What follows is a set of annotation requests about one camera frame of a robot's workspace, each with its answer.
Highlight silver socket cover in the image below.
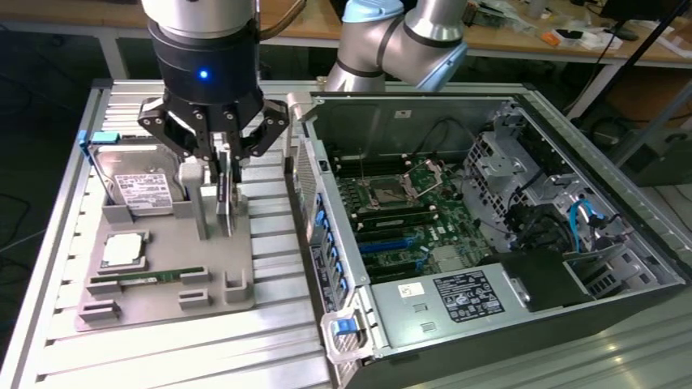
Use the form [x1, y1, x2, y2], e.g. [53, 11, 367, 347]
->
[399, 159, 442, 199]

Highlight black monitor stand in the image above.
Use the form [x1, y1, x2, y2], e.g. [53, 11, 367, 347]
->
[597, 0, 642, 41]

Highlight green motherboard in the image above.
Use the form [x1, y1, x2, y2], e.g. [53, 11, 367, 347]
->
[329, 153, 487, 284]

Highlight black slanted pole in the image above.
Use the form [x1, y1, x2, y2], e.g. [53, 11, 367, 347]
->
[561, 0, 677, 118]

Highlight silver chipset heatsink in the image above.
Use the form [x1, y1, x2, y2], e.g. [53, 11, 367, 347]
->
[429, 249, 466, 271]

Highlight grey parts rack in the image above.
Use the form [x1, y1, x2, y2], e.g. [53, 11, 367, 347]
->
[71, 141, 254, 333]

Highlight hard disk with blue carrier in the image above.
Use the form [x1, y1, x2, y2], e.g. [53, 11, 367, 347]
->
[77, 130, 190, 216]

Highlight green Nvidia graphics card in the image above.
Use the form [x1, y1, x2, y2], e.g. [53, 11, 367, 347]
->
[213, 145, 242, 238]

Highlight wooden desk white frame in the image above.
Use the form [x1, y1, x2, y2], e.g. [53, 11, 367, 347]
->
[0, 0, 346, 80]
[458, 0, 692, 118]

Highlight green RAM stick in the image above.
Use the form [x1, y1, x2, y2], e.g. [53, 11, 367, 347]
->
[90, 270, 205, 284]

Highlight black open PC case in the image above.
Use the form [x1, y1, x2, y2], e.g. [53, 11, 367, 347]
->
[282, 91, 692, 389]

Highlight thick arm cable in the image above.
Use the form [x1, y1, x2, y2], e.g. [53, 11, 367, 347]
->
[257, 0, 306, 41]

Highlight black RAM stick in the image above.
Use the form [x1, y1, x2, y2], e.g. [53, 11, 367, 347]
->
[355, 211, 437, 233]

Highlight silver CPU chip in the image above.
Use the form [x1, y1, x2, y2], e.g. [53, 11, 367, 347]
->
[101, 233, 147, 268]

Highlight black plastic box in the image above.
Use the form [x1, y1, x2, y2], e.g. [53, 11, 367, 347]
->
[499, 250, 593, 313]

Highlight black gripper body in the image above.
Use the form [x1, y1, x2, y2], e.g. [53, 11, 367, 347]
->
[147, 19, 265, 135]

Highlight silver disk bay cage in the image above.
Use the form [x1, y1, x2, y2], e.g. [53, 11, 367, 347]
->
[463, 131, 541, 244]

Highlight orange black tool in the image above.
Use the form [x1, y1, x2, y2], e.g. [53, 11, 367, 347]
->
[541, 27, 585, 49]

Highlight dark grey box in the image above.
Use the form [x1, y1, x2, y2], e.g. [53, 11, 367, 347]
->
[619, 129, 692, 187]

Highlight black looped wire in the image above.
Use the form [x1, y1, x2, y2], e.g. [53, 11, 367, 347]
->
[429, 117, 471, 159]

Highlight grey power supply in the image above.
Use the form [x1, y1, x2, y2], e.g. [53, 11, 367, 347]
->
[369, 265, 534, 352]

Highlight blue disk wire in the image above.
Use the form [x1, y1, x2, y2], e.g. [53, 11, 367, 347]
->
[566, 198, 595, 254]

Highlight CPU socket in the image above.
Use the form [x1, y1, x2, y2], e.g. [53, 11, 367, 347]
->
[366, 177, 411, 207]

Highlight blue expansion slot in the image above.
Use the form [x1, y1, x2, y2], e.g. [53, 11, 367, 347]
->
[358, 239, 410, 254]

